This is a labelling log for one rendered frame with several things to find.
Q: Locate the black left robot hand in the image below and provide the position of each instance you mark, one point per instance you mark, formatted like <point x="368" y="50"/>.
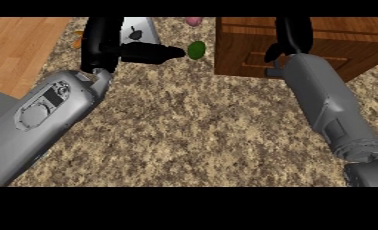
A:
<point x="100" y="45"/>

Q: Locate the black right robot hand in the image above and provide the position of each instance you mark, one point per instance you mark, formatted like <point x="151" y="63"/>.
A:
<point x="294" y="32"/>

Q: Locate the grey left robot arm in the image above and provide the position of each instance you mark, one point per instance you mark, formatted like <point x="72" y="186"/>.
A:
<point x="44" y="114"/>

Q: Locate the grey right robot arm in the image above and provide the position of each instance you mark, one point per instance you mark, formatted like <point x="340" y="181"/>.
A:
<point x="325" y="104"/>

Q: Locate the brown wooden drawer cabinet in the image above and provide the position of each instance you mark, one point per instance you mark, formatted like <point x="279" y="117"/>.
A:
<point x="340" y="30"/>

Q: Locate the wooden drawer front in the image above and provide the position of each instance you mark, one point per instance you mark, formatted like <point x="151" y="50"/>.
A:
<point x="255" y="61"/>

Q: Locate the orange object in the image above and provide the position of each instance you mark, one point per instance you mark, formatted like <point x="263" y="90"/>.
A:
<point x="77" y="40"/>

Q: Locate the pale grey container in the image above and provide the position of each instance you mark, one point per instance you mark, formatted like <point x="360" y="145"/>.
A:
<point x="142" y="34"/>

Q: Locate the green round fruit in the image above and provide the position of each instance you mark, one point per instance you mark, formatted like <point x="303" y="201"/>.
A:
<point x="196" y="50"/>

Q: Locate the pink round object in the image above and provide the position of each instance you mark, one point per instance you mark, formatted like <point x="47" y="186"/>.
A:
<point x="193" y="21"/>

